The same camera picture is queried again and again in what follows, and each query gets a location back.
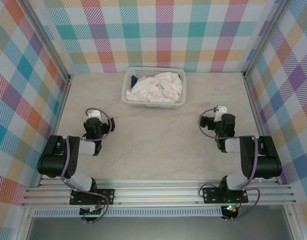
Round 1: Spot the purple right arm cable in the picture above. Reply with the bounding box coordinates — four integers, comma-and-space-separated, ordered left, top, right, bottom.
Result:
198, 107, 261, 222

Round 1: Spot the blue garment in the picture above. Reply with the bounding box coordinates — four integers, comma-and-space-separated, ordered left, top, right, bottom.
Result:
129, 74, 140, 89

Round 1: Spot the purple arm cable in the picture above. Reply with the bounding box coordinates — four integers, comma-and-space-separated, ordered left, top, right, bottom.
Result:
60, 107, 116, 224
198, 107, 261, 222

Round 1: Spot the aluminium corner post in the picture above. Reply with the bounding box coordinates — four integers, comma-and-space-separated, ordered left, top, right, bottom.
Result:
242, 0, 294, 80
19, 0, 73, 82

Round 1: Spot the white t-shirt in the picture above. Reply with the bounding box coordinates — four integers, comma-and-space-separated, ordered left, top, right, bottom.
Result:
125, 71, 183, 104

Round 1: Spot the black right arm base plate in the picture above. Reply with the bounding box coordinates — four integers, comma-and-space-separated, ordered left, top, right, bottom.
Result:
202, 187, 249, 205

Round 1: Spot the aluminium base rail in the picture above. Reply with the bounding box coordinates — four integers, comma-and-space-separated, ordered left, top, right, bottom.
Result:
20, 178, 297, 207

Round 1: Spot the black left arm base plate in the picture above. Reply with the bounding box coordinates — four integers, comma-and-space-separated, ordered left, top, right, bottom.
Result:
69, 188, 116, 206

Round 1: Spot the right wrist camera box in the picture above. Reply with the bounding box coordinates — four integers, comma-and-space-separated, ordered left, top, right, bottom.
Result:
214, 104, 229, 116

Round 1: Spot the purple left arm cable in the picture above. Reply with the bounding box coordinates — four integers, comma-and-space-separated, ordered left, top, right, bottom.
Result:
60, 107, 116, 224

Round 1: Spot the aluminium table side rail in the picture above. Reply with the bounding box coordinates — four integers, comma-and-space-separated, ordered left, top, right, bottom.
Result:
243, 72, 281, 185
35, 74, 73, 188

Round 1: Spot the white plastic basket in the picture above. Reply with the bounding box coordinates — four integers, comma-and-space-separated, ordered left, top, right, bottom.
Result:
120, 66, 187, 110

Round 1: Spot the white slotted cable duct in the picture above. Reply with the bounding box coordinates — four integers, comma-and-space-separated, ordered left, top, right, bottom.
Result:
33, 208, 223, 218

